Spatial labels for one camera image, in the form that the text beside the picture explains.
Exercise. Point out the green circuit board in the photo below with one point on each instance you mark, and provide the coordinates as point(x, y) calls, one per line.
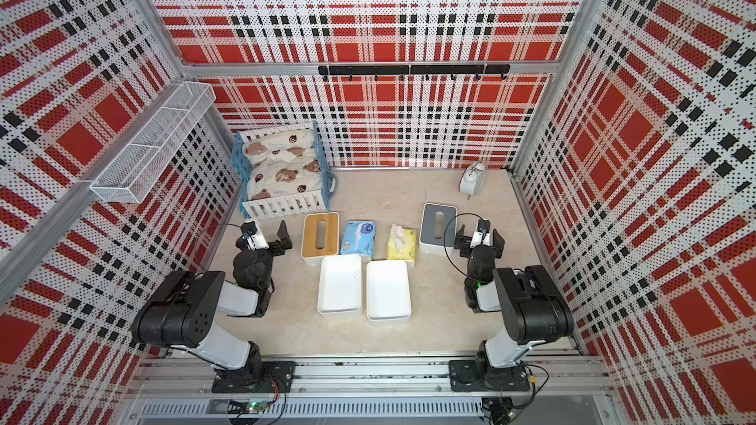
point(237, 408)

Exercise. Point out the white wire mesh shelf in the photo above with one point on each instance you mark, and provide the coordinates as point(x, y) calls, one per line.
point(134, 171)

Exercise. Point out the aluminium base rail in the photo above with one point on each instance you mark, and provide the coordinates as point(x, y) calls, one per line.
point(399, 388)

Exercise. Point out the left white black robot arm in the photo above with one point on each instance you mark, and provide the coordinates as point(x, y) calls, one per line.
point(181, 313)

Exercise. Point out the white soap dispenser bottle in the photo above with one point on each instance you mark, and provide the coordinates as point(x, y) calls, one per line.
point(472, 179)

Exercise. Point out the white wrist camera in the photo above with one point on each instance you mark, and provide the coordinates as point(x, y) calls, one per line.
point(483, 234)
point(253, 236)

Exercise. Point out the black wall hook rail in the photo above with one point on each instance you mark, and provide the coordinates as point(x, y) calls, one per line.
point(351, 71)

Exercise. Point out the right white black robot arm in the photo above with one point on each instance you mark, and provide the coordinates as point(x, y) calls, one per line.
point(533, 312)

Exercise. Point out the white tissue box base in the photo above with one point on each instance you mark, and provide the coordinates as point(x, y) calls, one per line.
point(388, 293)
point(340, 287)

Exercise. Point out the bear print pillow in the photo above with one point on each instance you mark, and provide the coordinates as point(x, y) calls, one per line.
point(282, 164)

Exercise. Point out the yellow tissue paper pack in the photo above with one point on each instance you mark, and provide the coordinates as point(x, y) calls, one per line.
point(402, 245)

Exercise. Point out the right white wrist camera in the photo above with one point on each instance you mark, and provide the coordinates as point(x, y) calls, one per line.
point(483, 234)

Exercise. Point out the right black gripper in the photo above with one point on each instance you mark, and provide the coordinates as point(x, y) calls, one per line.
point(479, 247)

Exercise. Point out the blue tissue paper pack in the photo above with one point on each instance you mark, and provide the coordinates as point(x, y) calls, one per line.
point(359, 239)

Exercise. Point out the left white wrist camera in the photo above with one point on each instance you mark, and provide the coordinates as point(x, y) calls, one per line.
point(253, 236)

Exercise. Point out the wooden tissue box lid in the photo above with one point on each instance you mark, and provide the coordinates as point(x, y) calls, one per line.
point(321, 237)

